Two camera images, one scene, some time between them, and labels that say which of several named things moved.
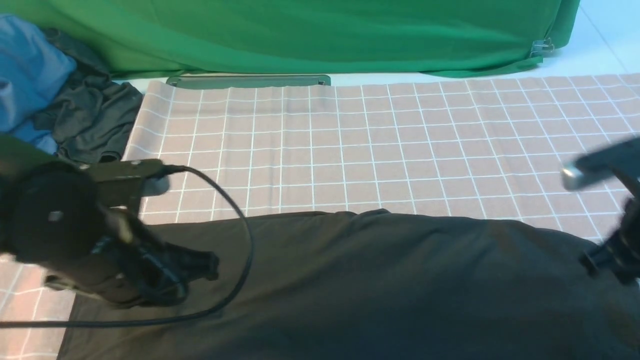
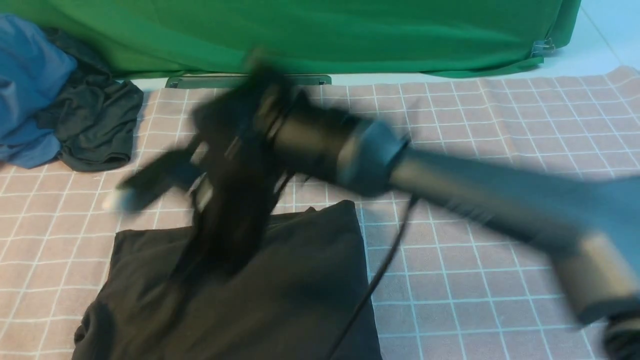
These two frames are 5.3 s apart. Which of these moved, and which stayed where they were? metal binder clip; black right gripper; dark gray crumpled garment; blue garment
Moved: black right gripper
Stayed: dark gray crumpled garment; blue garment; metal binder clip
